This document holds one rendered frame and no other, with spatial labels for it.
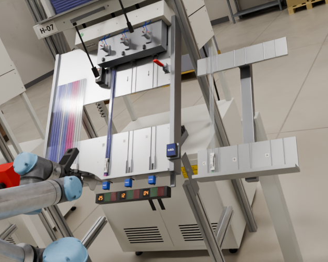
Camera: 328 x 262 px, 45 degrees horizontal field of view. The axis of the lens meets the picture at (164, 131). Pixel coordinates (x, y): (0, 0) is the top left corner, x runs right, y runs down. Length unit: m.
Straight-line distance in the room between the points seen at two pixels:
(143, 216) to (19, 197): 1.16
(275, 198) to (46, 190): 0.87
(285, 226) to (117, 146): 0.75
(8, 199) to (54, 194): 0.18
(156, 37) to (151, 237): 1.08
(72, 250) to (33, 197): 0.20
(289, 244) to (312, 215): 0.56
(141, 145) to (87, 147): 0.29
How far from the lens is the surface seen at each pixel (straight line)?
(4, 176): 2.24
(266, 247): 2.16
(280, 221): 1.68
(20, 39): 12.03
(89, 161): 1.77
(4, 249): 1.22
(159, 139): 1.59
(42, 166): 1.37
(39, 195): 1.15
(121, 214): 2.23
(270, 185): 1.59
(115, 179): 1.65
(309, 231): 2.19
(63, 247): 1.25
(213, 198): 1.93
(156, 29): 1.77
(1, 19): 11.85
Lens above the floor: 1.36
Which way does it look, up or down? 20 degrees down
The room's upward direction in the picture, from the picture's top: 21 degrees counter-clockwise
